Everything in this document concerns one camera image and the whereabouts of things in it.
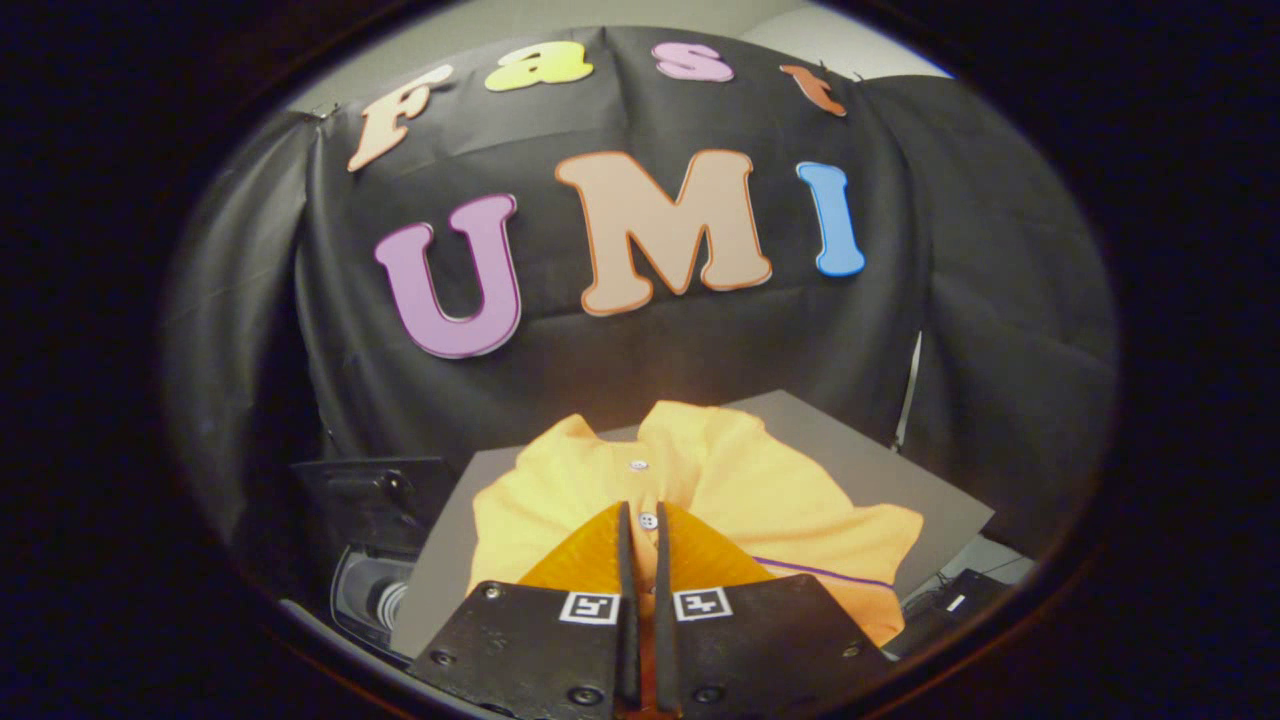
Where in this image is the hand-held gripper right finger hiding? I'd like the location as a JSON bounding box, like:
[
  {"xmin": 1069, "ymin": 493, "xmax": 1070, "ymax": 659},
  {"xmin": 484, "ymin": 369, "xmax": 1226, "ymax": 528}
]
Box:
[{"xmin": 652, "ymin": 500, "xmax": 896, "ymax": 720}]

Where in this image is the black backdrop cloth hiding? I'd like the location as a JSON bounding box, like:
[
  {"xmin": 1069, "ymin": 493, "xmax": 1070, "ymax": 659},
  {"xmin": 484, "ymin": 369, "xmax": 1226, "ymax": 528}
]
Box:
[{"xmin": 160, "ymin": 25, "xmax": 1119, "ymax": 601}]

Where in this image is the orange button shirt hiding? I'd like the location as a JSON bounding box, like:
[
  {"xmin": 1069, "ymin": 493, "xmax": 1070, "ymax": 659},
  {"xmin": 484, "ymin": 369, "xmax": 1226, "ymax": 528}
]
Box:
[{"xmin": 465, "ymin": 400, "xmax": 926, "ymax": 649}]

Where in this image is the grey cabinet with dark top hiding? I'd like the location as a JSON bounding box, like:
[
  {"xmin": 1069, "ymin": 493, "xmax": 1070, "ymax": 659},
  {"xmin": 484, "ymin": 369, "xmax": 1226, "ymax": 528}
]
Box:
[{"xmin": 390, "ymin": 390, "xmax": 996, "ymax": 661}]

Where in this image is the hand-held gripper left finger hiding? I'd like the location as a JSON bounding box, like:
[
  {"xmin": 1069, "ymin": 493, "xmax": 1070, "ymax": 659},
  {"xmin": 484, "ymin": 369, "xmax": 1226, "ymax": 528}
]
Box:
[{"xmin": 408, "ymin": 500, "xmax": 641, "ymax": 720}]

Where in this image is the black box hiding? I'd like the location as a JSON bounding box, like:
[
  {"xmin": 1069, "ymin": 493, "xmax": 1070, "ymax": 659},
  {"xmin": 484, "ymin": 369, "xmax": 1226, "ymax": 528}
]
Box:
[{"xmin": 885, "ymin": 568, "xmax": 1013, "ymax": 657}]

